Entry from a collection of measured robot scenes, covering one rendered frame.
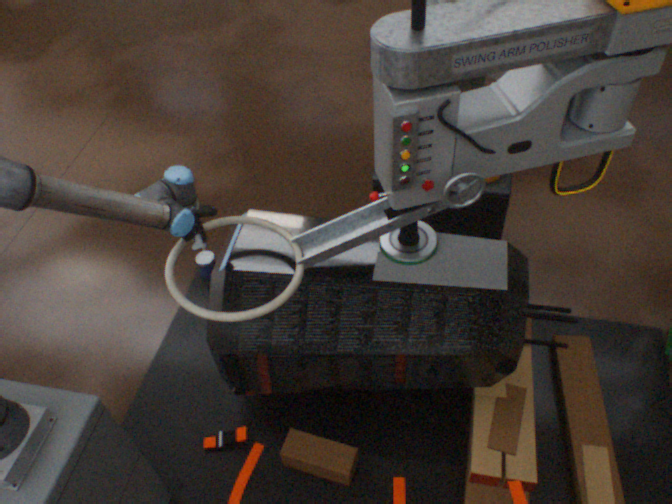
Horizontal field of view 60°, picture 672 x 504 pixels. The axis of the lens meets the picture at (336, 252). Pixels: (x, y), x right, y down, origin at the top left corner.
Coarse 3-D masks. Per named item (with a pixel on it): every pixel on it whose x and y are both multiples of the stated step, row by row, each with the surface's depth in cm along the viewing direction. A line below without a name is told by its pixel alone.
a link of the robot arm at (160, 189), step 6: (162, 180) 195; (150, 186) 193; (156, 186) 193; (162, 186) 193; (168, 186) 194; (138, 192) 191; (144, 192) 191; (150, 192) 191; (156, 192) 191; (162, 192) 192; (168, 192) 193; (150, 198) 189; (156, 198) 188; (174, 198) 195
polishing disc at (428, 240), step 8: (424, 224) 227; (392, 232) 225; (424, 232) 224; (432, 232) 224; (384, 240) 222; (392, 240) 222; (424, 240) 221; (432, 240) 221; (384, 248) 220; (392, 248) 219; (400, 248) 219; (408, 248) 219; (416, 248) 219; (424, 248) 218; (432, 248) 218; (392, 256) 217; (400, 256) 217; (408, 256) 216; (416, 256) 216; (424, 256) 216
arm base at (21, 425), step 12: (12, 408) 167; (24, 408) 173; (12, 420) 164; (24, 420) 168; (0, 432) 161; (12, 432) 164; (24, 432) 167; (0, 444) 162; (12, 444) 164; (0, 456) 162
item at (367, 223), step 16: (368, 208) 212; (384, 208) 214; (416, 208) 204; (432, 208) 203; (336, 224) 214; (352, 224) 215; (368, 224) 212; (384, 224) 204; (400, 224) 206; (304, 240) 216; (320, 240) 216; (336, 240) 213; (352, 240) 206; (368, 240) 208; (304, 256) 214; (320, 256) 208
